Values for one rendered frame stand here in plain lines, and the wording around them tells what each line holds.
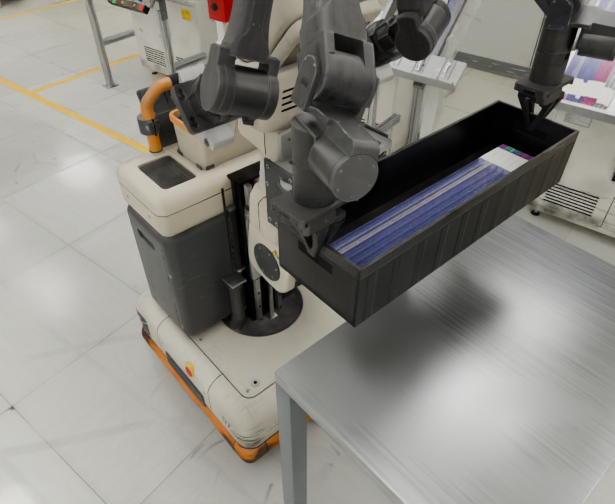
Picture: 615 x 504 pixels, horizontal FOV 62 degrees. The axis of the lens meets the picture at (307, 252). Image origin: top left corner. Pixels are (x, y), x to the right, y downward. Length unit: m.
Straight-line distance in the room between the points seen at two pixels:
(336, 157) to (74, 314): 1.81
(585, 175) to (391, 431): 1.91
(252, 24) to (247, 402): 1.01
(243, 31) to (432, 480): 0.70
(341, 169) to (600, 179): 2.09
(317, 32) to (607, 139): 1.99
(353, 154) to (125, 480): 1.41
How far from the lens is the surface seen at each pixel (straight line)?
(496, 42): 4.29
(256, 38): 0.82
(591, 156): 2.52
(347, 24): 0.61
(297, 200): 0.65
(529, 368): 0.97
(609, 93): 2.13
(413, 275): 0.78
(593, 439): 0.93
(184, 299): 1.49
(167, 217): 1.30
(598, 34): 1.02
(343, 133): 0.54
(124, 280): 2.31
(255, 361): 1.55
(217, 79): 0.79
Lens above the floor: 1.52
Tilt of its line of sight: 41 degrees down
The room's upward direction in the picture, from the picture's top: straight up
